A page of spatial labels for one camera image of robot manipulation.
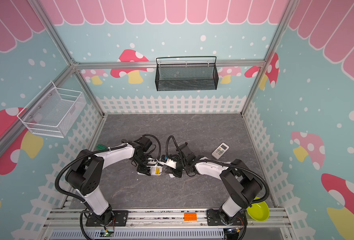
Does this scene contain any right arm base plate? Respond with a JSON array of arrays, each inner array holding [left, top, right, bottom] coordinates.
[[206, 209, 248, 226]]

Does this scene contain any black mesh wall basket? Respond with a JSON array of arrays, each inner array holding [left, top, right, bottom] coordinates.
[[155, 56, 219, 92]]

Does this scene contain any white wire wall basket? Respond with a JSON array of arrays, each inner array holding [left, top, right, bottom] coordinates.
[[17, 82, 86, 138]]

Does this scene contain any green toy brick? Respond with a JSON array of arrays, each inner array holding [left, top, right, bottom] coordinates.
[[96, 144, 108, 151]]

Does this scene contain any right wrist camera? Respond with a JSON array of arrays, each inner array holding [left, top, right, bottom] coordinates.
[[160, 156, 177, 169]]

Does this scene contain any white remote control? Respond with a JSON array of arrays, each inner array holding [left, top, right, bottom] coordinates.
[[148, 164, 163, 176], [212, 143, 229, 160]]

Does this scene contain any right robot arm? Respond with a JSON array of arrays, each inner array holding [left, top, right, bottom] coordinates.
[[162, 135, 270, 226]]

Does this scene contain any orange toy brick on rail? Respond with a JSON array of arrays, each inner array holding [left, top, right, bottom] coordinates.
[[184, 213, 198, 222]]

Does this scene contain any lime green bowl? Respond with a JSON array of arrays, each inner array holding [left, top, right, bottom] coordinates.
[[247, 202, 270, 222]]

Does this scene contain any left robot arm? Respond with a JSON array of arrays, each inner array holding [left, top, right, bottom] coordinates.
[[54, 134, 161, 226]]

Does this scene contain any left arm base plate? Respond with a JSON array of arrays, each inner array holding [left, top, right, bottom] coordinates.
[[86, 210, 129, 227]]

